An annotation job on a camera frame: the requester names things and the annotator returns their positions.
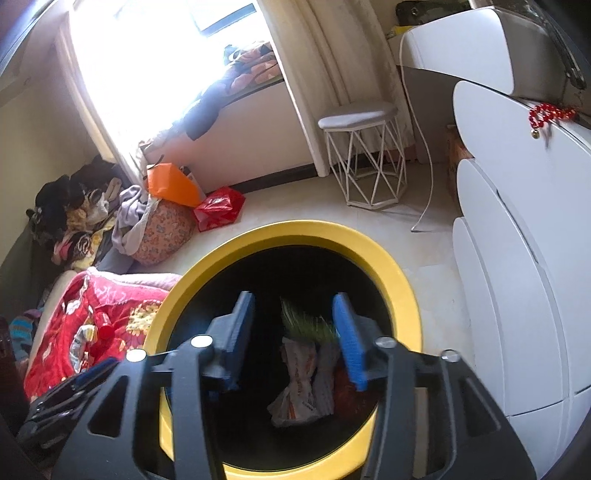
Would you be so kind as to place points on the orange paper bag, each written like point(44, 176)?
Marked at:
point(173, 184)

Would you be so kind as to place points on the grey headboard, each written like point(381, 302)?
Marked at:
point(23, 272)

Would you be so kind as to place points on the wide cream curtain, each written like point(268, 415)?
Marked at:
point(318, 69)

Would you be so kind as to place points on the yellow box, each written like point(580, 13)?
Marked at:
point(397, 31)

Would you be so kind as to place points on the heap of black clothes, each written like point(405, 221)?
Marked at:
point(55, 203)

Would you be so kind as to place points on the teal patterned blanket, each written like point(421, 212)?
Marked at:
point(25, 332)

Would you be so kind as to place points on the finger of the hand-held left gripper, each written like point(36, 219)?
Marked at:
point(55, 413)
point(94, 374)

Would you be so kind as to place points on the red floral blanket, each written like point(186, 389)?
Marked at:
point(111, 295)

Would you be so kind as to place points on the floral fabric basket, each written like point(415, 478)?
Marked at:
point(164, 230)

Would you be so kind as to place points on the red plastic shopping bag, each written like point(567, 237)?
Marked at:
point(219, 207)

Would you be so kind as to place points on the striped snack wrapper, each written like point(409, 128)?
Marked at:
point(83, 346)

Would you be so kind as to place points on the beige bed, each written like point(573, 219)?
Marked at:
point(57, 286)

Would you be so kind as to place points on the green tinsel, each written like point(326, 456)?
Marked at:
point(307, 327)

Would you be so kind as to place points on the black desk lamp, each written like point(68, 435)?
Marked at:
point(575, 76)

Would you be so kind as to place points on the black-framed window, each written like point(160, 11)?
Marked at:
point(221, 14)

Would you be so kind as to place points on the white drawer cabinet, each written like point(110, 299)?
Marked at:
point(508, 230)

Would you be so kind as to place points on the lilac grey garment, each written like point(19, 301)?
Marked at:
point(127, 217)

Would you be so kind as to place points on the red plastic cup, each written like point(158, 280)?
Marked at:
point(106, 332)

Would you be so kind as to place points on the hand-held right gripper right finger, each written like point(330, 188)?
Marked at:
point(351, 341)

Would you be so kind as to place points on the white window seat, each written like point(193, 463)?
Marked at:
point(258, 134)

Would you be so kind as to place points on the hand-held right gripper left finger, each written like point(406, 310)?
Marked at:
point(238, 341)

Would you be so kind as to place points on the yellow-rimmed black bin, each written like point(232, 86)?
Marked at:
point(295, 230)

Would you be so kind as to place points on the pink floral quilt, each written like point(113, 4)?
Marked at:
point(256, 69)

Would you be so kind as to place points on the white plastic bag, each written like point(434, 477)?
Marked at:
point(295, 383)

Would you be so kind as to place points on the white vanity desk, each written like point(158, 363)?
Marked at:
point(461, 41)

